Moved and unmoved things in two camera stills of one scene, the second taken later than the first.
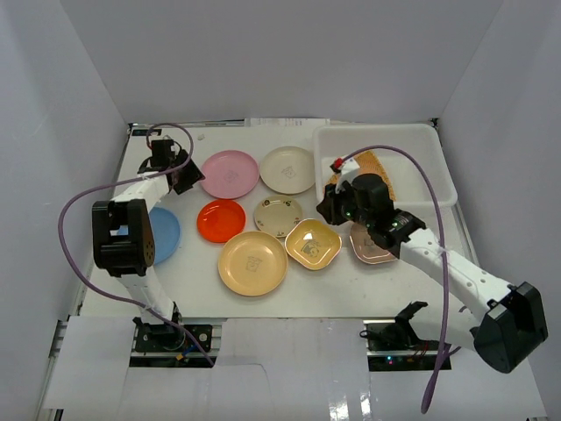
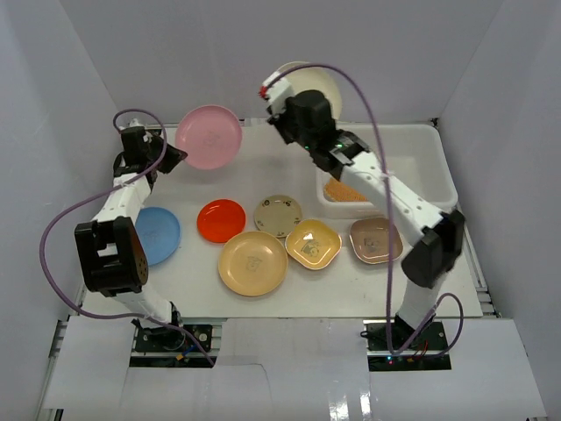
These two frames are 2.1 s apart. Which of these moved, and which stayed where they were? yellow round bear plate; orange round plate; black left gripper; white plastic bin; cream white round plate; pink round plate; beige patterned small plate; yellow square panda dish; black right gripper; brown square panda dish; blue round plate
Moved: pink round plate; black right gripper; cream white round plate; black left gripper
Stayed: beige patterned small plate; yellow square panda dish; blue round plate; white plastic bin; orange round plate; yellow round bear plate; brown square panda dish
